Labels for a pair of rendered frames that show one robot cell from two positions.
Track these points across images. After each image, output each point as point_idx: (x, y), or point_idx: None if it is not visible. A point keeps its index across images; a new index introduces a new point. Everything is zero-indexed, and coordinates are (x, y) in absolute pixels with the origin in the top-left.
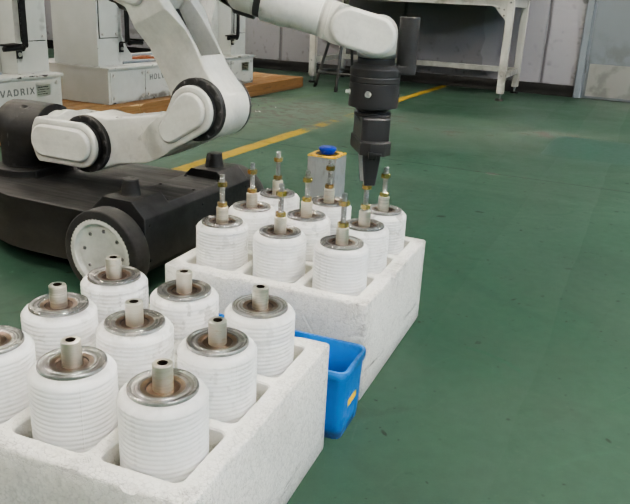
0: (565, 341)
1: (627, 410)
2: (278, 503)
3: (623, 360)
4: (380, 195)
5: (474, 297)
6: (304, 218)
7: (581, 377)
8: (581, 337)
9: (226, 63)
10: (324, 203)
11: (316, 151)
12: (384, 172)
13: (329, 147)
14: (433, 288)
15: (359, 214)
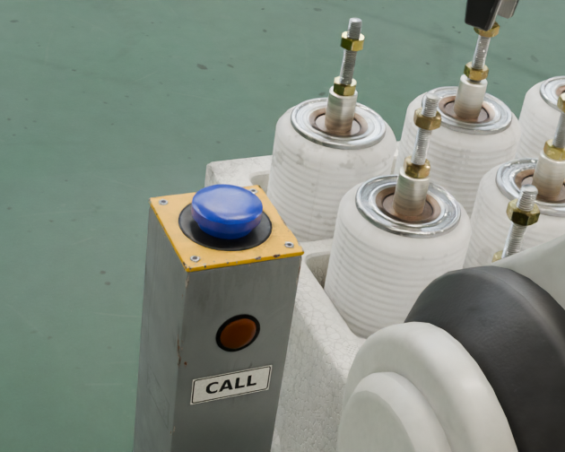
0: (75, 158)
1: (232, 91)
2: None
3: (80, 107)
4: (354, 91)
5: None
6: None
7: (188, 127)
8: (37, 147)
9: None
10: (439, 198)
11: (235, 254)
12: (360, 33)
13: (235, 192)
14: None
15: (484, 91)
